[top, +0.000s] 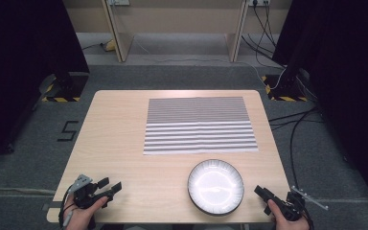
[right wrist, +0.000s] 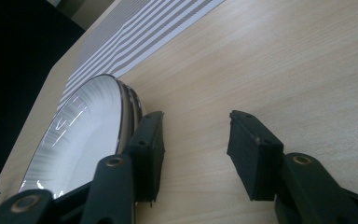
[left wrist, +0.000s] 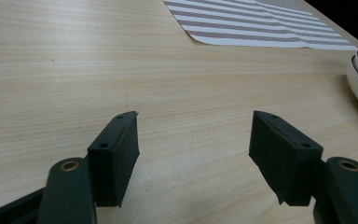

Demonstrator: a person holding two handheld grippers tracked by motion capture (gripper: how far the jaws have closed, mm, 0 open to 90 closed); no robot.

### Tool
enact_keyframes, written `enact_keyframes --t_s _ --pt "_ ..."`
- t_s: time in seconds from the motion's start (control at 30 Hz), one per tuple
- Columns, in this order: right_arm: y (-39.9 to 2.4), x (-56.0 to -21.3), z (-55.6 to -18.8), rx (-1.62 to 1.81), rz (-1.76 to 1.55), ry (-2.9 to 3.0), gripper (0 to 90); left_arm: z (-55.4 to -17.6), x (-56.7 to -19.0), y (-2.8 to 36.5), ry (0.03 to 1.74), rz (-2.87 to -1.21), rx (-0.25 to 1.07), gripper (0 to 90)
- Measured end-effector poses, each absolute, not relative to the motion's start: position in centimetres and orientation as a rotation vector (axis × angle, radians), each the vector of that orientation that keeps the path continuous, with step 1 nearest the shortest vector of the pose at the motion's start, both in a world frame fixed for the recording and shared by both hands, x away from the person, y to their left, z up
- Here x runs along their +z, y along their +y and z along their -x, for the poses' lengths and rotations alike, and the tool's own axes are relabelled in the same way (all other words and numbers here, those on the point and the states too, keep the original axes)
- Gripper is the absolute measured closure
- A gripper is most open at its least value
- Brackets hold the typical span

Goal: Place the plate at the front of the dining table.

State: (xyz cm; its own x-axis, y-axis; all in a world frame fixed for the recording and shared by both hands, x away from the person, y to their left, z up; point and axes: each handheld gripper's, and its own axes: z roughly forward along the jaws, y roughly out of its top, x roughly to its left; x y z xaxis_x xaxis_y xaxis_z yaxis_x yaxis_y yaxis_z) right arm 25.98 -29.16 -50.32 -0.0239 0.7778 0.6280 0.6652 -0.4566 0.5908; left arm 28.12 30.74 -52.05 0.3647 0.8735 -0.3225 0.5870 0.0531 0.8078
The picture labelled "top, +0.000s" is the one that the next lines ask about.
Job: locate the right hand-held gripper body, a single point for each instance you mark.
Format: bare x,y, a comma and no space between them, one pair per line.
294,207

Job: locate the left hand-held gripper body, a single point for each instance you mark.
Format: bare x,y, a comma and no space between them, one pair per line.
84,195

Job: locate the white ribbed plate dark rim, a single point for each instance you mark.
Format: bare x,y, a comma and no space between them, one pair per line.
215,187

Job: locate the person's right hand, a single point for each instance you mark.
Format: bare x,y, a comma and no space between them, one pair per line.
284,223

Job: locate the person's left hand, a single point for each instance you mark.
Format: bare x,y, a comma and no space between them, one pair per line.
80,218

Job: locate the grey white striped placemat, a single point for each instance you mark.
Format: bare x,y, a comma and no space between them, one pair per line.
201,127

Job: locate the black stand base striped tape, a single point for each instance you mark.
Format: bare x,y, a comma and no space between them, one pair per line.
284,91
68,89

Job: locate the small yellow object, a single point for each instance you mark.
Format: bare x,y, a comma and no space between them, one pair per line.
110,46

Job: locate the black curtain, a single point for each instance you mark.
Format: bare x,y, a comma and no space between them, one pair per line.
348,80
19,64

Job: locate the white power strip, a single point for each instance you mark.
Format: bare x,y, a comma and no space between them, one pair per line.
118,2

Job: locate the white wall socket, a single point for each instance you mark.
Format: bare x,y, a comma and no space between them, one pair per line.
259,2

